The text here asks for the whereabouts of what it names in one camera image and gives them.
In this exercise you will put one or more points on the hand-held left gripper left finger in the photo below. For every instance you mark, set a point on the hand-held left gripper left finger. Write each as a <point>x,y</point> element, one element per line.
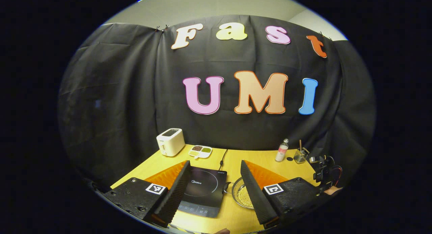
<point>177,193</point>

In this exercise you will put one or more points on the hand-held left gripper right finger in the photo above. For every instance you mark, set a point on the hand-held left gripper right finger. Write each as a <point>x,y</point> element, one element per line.
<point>254,193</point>

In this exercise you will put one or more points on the pile of yellow soybeans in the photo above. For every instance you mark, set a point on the pile of yellow soybeans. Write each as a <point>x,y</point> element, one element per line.
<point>245,197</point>

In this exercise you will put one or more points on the stainless steel pot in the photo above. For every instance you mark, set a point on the stainless steel pot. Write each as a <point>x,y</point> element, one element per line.
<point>235,188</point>

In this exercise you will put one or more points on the black induction cooktop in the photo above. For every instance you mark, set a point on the black induction cooktop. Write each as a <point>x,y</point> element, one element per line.
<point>206,190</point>

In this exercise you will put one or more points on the small glass jar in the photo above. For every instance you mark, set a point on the small glass jar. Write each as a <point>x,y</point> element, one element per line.
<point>300,157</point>

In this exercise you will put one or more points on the thin wooden stick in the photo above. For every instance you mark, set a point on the thin wooden stick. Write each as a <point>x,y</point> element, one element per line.
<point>300,145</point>

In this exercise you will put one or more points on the white divided bean dish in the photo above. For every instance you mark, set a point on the white divided bean dish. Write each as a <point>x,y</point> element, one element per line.
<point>200,152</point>

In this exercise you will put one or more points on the clear bottle pink label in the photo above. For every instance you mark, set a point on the clear bottle pink label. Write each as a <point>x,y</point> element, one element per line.
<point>281,153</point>

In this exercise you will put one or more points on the white toaster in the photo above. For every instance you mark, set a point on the white toaster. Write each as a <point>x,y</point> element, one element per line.
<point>170,142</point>

